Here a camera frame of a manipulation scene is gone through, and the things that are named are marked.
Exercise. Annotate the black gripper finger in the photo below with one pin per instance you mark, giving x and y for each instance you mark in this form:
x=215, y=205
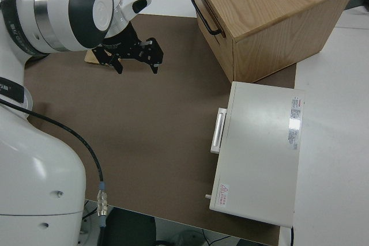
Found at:
x=154, y=68
x=118, y=67

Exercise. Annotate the black object under table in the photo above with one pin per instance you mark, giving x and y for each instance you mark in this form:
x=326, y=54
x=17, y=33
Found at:
x=129, y=228

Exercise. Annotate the brown table mat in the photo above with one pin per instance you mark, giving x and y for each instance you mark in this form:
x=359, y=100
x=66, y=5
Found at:
x=150, y=130

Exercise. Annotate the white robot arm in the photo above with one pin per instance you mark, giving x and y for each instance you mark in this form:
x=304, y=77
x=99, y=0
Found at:
x=43, y=159

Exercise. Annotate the white toaster oven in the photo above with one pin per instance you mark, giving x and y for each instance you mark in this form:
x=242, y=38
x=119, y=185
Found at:
x=259, y=153

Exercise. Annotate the wooden drawer cabinet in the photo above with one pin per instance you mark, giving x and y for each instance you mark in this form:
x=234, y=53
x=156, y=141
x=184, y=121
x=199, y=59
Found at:
x=268, y=12

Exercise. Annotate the red warning sticker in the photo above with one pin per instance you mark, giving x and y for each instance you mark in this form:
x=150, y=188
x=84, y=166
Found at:
x=224, y=194

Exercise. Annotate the white text label sticker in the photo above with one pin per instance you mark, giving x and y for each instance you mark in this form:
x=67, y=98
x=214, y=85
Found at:
x=295, y=122

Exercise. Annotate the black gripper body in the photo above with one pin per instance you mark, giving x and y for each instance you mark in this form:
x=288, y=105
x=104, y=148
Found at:
x=129, y=47

